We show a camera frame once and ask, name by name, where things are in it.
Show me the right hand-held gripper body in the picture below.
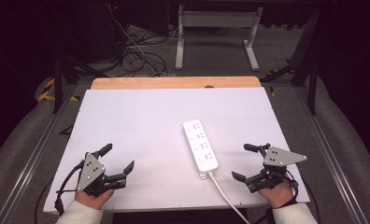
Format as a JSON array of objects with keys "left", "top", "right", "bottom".
[{"left": 250, "top": 146, "right": 308, "bottom": 193}]

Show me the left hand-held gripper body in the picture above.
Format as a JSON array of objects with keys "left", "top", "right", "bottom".
[{"left": 76, "top": 151, "right": 113, "bottom": 198}]

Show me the person's left hand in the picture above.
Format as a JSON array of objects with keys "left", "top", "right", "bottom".
[{"left": 75, "top": 188, "right": 115, "bottom": 210}]

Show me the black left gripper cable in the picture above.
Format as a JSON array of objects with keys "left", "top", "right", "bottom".
[{"left": 54, "top": 160, "right": 85, "bottom": 217}]

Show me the white power strip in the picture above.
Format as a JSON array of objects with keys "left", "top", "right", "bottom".
[{"left": 182, "top": 119, "right": 220, "bottom": 180}]

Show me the tangle of floor cables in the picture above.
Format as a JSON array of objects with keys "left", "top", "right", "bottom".
[{"left": 107, "top": 3, "right": 178, "bottom": 78}]

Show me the white power strip cable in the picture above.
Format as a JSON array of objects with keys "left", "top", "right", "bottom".
[{"left": 206, "top": 170, "right": 251, "bottom": 224}]

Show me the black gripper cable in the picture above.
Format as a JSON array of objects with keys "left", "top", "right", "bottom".
[
  {"left": 285, "top": 169, "right": 321, "bottom": 224},
  {"left": 54, "top": 160, "right": 85, "bottom": 217}
]

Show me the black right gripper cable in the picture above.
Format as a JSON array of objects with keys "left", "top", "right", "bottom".
[{"left": 285, "top": 169, "right": 321, "bottom": 224}]

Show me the white metal stand frame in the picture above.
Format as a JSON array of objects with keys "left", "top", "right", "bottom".
[{"left": 175, "top": 5, "right": 264, "bottom": 72}]

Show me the black metal stand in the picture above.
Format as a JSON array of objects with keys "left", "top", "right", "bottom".
[
  {"left": 261, "top": 8, "right": 321, "bottom": 117},
  {"left": 51, "top": 54, "right": 110, "bottom": 115}
]

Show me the person's right hand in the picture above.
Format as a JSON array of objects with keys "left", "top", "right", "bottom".
[{"left": 257, "top": 181, "right": 295, "bottom": 209}]

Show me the yellow black hazard tape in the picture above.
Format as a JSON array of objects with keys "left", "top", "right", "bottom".
[{"left": 37, "top": 77, "right": 80, "bottom": 103}]

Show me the aluminium rail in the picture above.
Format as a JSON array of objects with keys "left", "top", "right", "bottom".
[
  {"left": 0, "top": 83, "right": 78, "bottom": 224},
  {"left": 293, "top": 85, "right": 370, "bottom": 224}
]

